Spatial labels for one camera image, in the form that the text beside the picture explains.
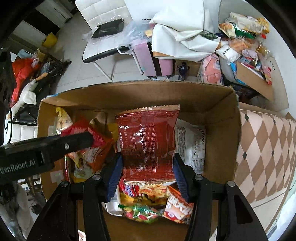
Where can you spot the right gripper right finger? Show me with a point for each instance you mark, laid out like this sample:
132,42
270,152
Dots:
236,218

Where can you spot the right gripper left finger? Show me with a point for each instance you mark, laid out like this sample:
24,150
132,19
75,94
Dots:
58,219

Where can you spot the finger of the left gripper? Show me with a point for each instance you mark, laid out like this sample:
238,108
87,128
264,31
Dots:
63,145

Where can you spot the colourful gumball candy bag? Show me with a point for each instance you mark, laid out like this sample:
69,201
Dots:
143,214

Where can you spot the dark red wafer packet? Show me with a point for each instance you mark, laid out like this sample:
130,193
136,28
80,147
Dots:
147,144

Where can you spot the pile of snacks on chair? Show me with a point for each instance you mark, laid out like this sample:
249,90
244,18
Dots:
246,38

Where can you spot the yellow cracker snack bag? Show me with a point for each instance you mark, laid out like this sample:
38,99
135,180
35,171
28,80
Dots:
63,120

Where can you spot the white quilted chair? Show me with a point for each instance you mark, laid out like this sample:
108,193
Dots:
19,130

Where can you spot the red chocolate ball bag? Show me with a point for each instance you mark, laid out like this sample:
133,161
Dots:
93,156

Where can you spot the printed tablecloth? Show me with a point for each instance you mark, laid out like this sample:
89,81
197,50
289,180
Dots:
265,162

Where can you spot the orange snack bag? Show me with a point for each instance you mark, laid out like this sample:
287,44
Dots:
177,209

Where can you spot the white goose plush toy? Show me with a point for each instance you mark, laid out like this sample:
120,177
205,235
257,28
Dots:
27,96

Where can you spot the brown cardboard box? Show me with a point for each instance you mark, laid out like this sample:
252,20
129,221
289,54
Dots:
214,107

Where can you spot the red yellow noodle packet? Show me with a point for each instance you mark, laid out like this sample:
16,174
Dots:
155,195

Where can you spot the white snack packet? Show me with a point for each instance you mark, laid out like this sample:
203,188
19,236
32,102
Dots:
191,144

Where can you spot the pink storage box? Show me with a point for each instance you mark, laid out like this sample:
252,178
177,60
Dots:
151,66

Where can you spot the black tray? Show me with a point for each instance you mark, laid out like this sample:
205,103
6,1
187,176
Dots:
108,29

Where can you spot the white chair with tray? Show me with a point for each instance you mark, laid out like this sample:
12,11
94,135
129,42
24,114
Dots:
106,20

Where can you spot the white cloth bag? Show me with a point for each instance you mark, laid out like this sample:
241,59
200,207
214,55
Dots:
184,31

